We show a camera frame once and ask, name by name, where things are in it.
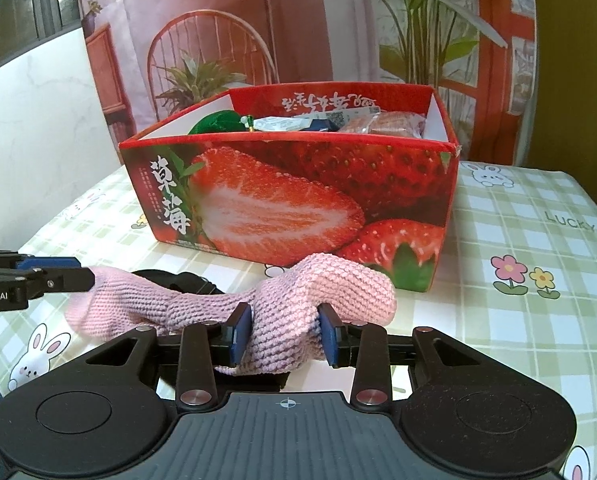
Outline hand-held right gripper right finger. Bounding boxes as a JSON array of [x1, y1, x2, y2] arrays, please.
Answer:
[[319, 303, 484, 408]]

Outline window with metal frame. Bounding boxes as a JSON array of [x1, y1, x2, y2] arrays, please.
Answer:
[[0, 0, 85, 80]]

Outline printed room scene backdrop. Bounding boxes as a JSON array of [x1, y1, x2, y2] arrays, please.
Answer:
[[73, 0, 542, 166]]

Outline green packet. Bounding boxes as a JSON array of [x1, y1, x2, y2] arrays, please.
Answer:
[[187, 110, 254, 136]]

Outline white plastic packet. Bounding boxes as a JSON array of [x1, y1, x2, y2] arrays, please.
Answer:
[[252, 114, 329, 133]]

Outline red strawberry cardboard box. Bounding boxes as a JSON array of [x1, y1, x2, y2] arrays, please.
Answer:
[[118, 81, 460, 293]]

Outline pink knitted scarf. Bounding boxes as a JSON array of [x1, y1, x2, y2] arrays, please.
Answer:
[[63, 253, 398, 377]]

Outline green checked bunny tablecloth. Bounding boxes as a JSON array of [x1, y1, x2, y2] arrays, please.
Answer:
[[0, 160, 597, 480]]

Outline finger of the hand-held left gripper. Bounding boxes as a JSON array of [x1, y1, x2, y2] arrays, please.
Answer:
[[0, 266, 96, 301], [0, 248, 82, 272]]

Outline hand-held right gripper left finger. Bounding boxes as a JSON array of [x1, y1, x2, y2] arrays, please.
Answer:
[[81, 303, 253, 409]]

